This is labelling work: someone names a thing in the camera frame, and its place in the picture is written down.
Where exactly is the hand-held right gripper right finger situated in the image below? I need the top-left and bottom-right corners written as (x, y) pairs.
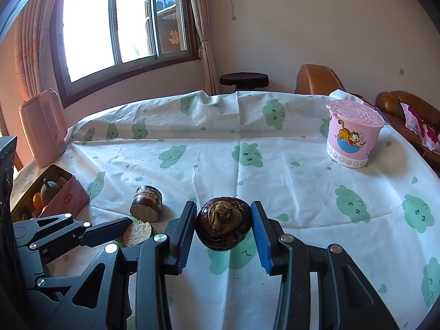
top-left (250, 201), bottom-right (401, 330)

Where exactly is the black round stool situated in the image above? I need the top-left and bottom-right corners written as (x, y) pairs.
top-left (219, 72), bottom-right (269, 93)

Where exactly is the pink cartoon cup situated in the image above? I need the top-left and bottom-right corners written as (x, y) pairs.
top-left (326, 100), bottom-right (385, 168)

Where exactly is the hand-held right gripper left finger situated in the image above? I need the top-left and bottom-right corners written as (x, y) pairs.
top-left (45, 201), bottom-right (198, 330)

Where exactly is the brown leather sofa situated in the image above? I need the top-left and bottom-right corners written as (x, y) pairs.
top-left (375, 90), bottom-right (440, 176)

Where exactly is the dark cut fruit half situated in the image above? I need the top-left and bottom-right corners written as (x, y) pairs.
top-left (130, 186), bottom-right (163, 221)
top-left (123, 221), bottom-right (155, 247)

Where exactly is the beige curtain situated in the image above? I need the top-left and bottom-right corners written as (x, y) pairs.
top-left (186, 0), bottom-right (219, 95)

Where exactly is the pink metal tin box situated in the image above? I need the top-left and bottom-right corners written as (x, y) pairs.
top-left (10, 163), bottom-right (90, 221)

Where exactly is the white tablecloth with green clouds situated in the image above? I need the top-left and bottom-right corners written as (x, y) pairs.
top-left (10, 89), bottom-right (440, 330)

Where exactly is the sliding glass window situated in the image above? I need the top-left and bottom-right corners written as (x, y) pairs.
top-left (57, 0), bottom-right (200, 93)

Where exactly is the pink floral curtain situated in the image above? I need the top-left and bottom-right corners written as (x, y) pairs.
top-left (14, 0), bottom-right (66, 100)

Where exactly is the pink electric kettle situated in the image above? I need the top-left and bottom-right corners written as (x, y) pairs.
top-left (19, 89), bottom-right (67, 168)

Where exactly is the brown round fruit with stem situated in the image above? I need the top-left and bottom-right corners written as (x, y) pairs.
top-left (40, 178), bottom-right (62, 207)

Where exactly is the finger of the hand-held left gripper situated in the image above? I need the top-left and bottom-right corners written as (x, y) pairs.
top-left (13, 214), bottom-right (134, 253)
top-left (29, 275), bottom-right (85, 299)

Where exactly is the pink floral cushion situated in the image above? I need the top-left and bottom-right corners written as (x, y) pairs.
top-left (404, 102), bottom-right (440, 152)

